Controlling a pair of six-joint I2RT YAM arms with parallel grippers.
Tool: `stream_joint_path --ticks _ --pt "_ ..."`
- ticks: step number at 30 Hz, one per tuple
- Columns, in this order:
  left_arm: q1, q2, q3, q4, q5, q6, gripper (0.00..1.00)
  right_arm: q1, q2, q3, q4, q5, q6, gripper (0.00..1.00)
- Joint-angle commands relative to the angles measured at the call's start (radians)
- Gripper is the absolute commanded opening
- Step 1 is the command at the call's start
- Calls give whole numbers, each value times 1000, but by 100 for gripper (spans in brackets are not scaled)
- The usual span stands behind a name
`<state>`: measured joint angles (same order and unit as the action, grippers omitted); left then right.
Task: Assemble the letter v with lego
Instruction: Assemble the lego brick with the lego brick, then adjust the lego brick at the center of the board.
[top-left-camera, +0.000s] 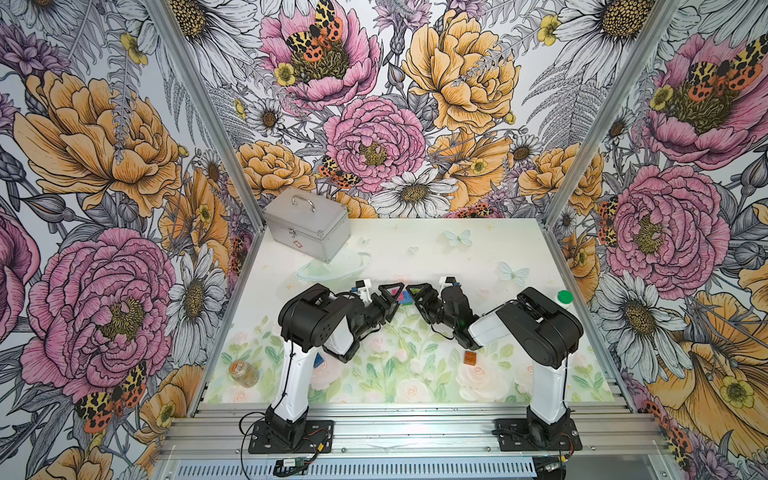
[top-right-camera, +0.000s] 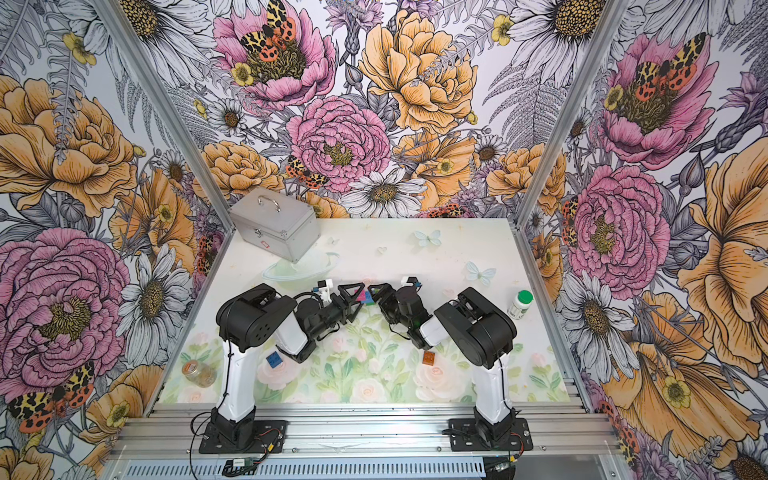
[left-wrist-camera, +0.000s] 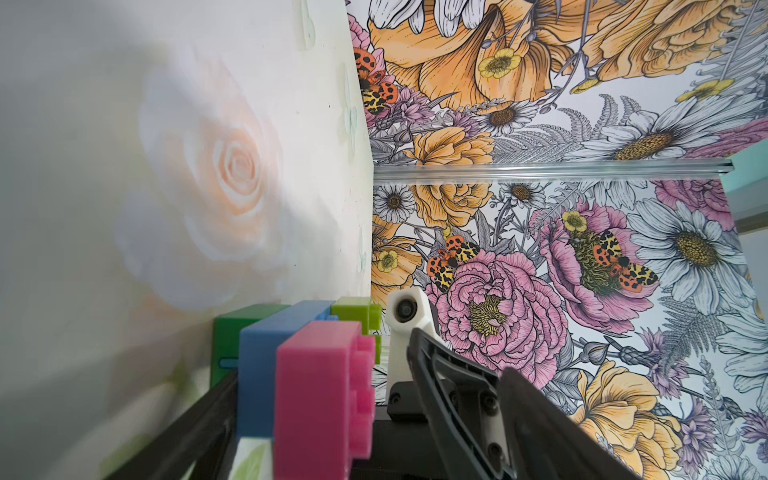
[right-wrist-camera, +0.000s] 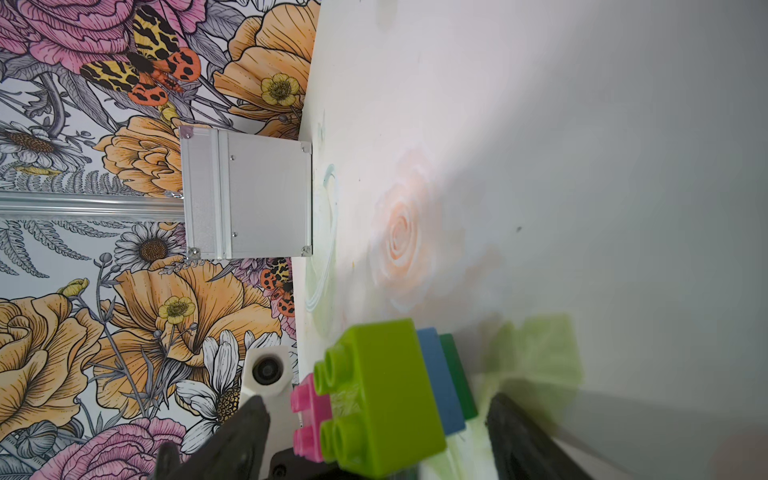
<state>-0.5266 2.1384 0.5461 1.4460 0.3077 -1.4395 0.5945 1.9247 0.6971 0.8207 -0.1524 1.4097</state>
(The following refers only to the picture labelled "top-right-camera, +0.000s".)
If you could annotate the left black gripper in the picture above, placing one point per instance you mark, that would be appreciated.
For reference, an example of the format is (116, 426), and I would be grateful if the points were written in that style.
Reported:
(346, 309)

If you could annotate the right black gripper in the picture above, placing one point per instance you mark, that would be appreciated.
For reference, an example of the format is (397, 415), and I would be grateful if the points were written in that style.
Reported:
(384, 303)

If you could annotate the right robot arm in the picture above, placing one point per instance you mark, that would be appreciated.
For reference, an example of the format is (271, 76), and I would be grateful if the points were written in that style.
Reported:
(485, 335)

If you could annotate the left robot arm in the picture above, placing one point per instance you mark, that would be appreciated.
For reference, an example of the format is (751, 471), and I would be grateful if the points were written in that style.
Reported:
(250, 319)

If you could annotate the orange lego brick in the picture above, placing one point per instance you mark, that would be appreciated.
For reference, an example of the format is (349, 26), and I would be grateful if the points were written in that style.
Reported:
(428, 358)

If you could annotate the dark blue lego brick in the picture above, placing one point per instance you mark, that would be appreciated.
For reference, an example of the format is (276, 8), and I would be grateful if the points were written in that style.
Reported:
(274, 360)

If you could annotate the clear glass bowl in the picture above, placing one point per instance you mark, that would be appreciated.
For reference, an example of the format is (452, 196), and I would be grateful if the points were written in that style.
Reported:
(314, 264)

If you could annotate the silver metal case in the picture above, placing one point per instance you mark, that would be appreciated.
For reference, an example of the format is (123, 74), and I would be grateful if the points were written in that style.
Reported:
(278, 224)

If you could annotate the small glass jar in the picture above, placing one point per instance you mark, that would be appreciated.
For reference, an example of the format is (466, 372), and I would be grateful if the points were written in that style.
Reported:
(199, 373)

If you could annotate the small green circuit board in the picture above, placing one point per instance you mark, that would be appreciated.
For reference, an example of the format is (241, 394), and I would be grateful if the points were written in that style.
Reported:
(239, 467)

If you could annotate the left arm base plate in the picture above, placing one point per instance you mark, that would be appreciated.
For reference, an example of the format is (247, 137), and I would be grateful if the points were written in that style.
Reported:
(251, 437)

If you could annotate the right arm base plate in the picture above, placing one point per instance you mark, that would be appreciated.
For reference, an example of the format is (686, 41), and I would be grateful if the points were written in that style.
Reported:
(469, 435)

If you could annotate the aluminium front rail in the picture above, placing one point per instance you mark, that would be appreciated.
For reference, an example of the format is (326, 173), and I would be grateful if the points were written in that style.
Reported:
(370, 430)

